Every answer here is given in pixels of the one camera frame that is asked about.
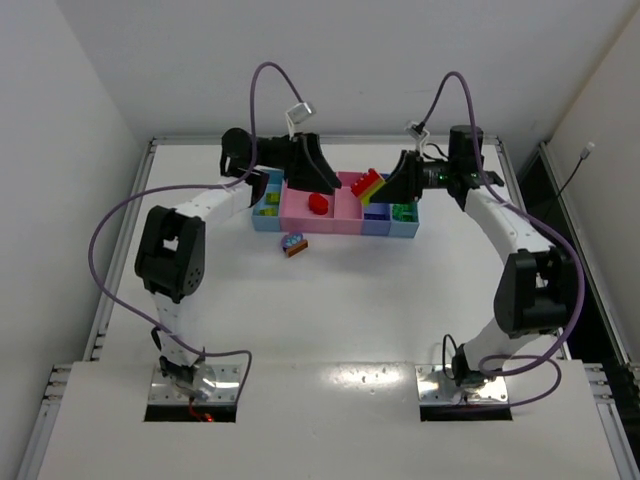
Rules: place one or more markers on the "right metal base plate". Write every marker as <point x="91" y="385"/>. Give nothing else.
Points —
<point x="436" y="388"/>

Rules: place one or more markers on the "white front board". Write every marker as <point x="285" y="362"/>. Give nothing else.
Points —
<point x="315" y="421"/>

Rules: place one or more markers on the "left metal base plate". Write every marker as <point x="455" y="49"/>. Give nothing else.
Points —
<point x="213" y="385"/>

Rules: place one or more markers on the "periwinkle blue bin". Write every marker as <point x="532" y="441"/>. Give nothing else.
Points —
<point x="380" y="228"/>

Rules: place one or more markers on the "red round lego piece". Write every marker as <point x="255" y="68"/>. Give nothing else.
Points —
<point x="318" y="204"/>

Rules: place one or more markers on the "multicolour lego block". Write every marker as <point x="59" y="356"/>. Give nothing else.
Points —
<point x="367" y="185"/>

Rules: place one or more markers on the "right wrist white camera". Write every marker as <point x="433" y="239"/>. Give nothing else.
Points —
<point x="418" y="132"/>

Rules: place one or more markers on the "purple lego brick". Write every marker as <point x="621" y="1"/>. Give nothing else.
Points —
<point x="375" y="217"/>

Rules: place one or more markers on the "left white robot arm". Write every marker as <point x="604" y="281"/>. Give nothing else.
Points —
<point x="172" y="253"/>

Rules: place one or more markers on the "left light blue bin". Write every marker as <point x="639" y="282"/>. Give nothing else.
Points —
<point x="265" y="223"/>

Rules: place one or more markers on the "purple flower lego piece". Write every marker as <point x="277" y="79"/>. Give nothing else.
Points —
<point x="291" y="239"/>

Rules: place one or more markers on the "wrist white camera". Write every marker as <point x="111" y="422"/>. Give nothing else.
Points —
<point x="298" y="114"/>
<point x="418" y="132"/>

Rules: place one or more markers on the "pink divided tray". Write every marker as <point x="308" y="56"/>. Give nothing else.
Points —
<point x="345" y="211"/>

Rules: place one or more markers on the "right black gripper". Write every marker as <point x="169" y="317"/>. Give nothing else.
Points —
<point x="412" y="174"/>

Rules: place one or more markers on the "metal base plate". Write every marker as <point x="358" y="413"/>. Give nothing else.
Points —
<point x="213" y="385"/>
<point x="436" y="388"/>

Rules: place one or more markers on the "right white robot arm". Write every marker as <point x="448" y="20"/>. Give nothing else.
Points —
<point x="535" y="295"/>

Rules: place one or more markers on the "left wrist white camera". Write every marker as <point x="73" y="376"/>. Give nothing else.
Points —
<point x="298" y="114"/>

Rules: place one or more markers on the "right light blue bin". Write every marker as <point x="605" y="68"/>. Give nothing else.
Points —
<point x="405" y="229"/>

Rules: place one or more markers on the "light blue bin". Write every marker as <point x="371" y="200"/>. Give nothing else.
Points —
<point x="265" y="223"/>
<point x="405" y="229"/>

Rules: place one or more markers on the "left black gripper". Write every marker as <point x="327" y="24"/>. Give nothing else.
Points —
<point x="296" y="161"/>

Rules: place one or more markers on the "yellow lego brick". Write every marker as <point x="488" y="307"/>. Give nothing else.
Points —
<point x="272" y="198"/>

